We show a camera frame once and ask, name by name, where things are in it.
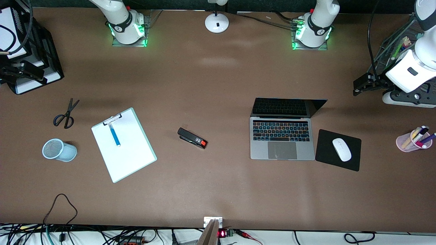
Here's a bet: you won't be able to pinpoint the silver laptop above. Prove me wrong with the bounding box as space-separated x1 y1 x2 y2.
250 98 328 161

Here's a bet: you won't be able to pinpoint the blue marker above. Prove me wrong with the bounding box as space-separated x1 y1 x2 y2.
108 123 121 147

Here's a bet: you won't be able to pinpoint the black and white marker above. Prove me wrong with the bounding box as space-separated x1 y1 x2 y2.
413 125 430 144

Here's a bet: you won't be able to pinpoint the black stacked document tray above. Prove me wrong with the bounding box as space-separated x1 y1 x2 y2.
0 6 64 95

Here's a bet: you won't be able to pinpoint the green pen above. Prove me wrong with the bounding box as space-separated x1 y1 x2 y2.
391 40 405 61

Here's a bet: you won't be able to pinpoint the black scissors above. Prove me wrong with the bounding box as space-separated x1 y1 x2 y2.
53 98 80 129

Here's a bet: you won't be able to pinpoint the white computer mouse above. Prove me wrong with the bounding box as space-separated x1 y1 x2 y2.
332 138 352 162

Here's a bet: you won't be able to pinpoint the pink transparent pen cup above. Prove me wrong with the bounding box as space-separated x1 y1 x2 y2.
396 129 433 152

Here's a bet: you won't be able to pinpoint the black mouse pad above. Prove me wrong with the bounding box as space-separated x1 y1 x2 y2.
315 129 362 172

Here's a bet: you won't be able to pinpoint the light blue mesh cup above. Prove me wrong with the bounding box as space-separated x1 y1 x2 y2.
42 138 77 162

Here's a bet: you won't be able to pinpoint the white paper sheet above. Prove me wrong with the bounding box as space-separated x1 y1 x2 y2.
92 111 155 181

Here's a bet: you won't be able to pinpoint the mint green clipboard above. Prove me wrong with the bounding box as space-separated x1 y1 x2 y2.
91 108 157 183

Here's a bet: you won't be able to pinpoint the white lamp base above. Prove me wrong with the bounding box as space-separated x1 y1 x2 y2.
205 0 229 34

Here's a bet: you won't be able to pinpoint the black stapler with orange tip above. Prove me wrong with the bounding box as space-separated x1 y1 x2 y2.
177 128 208 149

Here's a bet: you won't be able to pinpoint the orange black power strip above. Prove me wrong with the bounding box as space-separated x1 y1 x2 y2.
116 236 147 245

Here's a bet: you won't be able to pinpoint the white mounting plate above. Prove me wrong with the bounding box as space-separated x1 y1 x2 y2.
203 216 223 229

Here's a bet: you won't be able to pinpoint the black wire mesh tray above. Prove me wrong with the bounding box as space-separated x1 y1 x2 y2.
369 14 436 102

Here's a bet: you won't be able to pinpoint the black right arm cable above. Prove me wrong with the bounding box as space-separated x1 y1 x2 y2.
0 0 33 55

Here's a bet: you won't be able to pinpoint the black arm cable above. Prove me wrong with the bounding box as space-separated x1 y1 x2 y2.
0 0 33 55
367 0 383 81

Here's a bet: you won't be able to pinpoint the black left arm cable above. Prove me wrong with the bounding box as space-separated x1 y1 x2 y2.
367 0 383 81

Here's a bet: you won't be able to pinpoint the clear left arm base plate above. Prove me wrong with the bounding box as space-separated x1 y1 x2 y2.
291 15 329 51

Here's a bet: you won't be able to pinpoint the thick black cable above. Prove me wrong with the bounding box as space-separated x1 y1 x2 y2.
271 11 299 23

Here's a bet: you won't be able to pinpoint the thin dark cable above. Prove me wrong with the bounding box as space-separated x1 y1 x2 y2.
235 13 300 30

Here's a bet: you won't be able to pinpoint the black looped cable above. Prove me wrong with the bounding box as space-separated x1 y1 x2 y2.
42 193 78 244

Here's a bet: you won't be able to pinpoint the black coiled power cable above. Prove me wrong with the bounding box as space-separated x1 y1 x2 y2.
343 231 376 245

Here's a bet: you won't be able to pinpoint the teal cable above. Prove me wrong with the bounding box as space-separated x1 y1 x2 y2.
45 225 56 245

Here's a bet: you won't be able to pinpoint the red wire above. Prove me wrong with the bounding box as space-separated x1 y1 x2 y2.
234 229 263 245

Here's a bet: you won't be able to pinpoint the wooden camera post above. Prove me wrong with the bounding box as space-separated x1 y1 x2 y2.
197 219 220 245

